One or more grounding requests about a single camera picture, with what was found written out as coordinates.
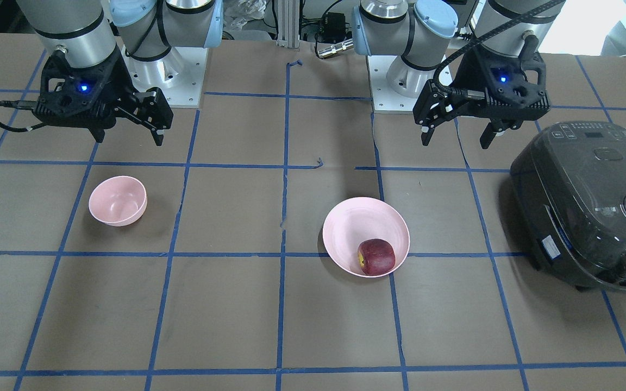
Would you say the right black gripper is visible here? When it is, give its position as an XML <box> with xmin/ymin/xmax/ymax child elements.
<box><xmin>33</xmin><ymin>50</ymin><xmax>174</xmax><ymax>146</ymax></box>

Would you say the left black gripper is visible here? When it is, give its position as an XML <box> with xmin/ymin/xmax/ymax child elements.
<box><xmin>413</xmin><ymin>46</ymin><xmax>550</xmax><ymax>149</ymax></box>

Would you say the small pink bowl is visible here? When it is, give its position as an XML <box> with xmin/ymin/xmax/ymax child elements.
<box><xmin>89</xmin><ymin>175</ymin><xmax>148</xmax><ymax>227</ymax></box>

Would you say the red apple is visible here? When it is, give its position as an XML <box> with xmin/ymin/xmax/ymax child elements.
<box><xmin>357</xmin><ymin>238</ymin><xmax>397</xmax><ymax>276</ymax></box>

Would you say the pink plate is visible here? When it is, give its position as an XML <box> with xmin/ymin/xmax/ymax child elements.
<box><xmin>321</xmin><ymin>197</ymin><xmax>410</xmax><ymax>278</ymax></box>

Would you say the metal cylinder connector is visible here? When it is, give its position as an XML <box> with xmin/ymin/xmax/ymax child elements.
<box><xmin>314</xmin><ymin>38</ymin><xmax>354</xmax><ymax>60</ymax></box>

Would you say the dark grey rice cooker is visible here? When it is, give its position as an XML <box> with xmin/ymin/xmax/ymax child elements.
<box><xmin>510</xmin><ymin>121</ymin><xmax>626</xmax><ymax>294</ymax></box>

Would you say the black braided cable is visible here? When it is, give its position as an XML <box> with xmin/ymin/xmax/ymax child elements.
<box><xmin>434</xmin><ymin>0</ymin><xmax>564</xmax><ymax>101</ymax></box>

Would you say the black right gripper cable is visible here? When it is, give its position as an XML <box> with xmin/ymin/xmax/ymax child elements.
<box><xmin>0</xmin><ymin>100</ymin><xmax>47</xmax><ymax>133</ymax></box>

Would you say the aluminium frame post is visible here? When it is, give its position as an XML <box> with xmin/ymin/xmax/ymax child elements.
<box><xmin>273</xmin><ymin>1</ymin><xmax>301</xmax><ymax>50</ymax></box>

